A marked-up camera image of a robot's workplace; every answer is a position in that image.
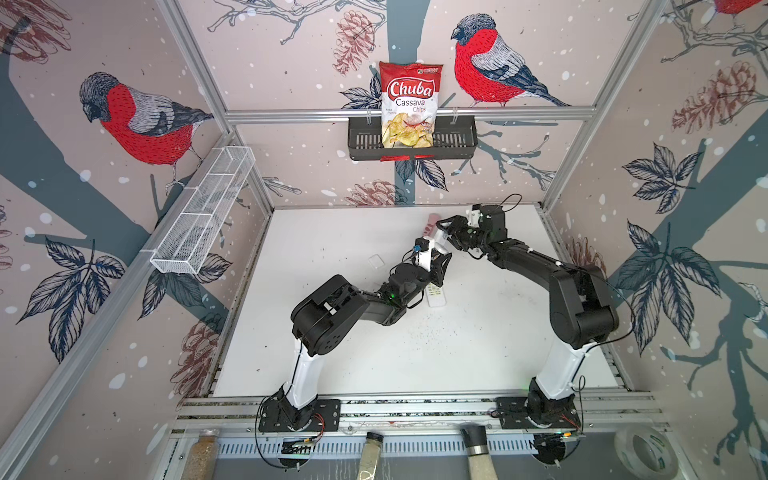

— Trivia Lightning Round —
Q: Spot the clear tape roll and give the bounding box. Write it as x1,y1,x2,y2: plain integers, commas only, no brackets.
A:
614,424,679,479

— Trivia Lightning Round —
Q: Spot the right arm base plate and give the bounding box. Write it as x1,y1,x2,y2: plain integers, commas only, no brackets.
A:
494,395,582,430

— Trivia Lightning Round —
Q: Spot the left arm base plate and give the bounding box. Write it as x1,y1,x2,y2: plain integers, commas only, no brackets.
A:
257,398,341,433

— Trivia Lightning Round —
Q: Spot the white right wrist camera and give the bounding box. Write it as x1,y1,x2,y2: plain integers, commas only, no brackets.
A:
467,204,482,229

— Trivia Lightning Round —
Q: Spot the glass jar of grains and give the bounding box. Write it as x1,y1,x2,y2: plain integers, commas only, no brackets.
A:
181,429,219,480

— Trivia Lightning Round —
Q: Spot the white wire mesh shelf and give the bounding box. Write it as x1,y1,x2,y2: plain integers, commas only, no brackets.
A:
150,146,255,275

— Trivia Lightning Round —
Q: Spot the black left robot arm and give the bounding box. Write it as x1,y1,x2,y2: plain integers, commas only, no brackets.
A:
281,252,452,414

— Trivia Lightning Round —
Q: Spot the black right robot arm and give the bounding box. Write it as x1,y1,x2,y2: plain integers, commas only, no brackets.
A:
436,204,619,426

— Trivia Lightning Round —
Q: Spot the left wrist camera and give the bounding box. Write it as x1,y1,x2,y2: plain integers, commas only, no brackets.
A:
413,237,435,272

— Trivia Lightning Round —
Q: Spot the black-capped grain jar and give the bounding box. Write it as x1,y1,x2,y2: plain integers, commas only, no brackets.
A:
460,423,498,480

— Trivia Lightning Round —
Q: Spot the Chuba cassava chips bag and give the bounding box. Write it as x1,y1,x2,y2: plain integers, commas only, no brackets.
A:
379,62,443,148

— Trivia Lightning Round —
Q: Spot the slim seed bottle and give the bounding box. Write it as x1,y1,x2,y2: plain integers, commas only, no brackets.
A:
356,432,384,480

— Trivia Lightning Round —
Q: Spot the white remote control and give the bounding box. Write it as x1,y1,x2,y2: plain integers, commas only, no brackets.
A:
425,283,447,308
429,229,449,256

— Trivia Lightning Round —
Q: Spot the black wall basket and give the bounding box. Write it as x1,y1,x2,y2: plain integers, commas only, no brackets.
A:
347,116,478,162

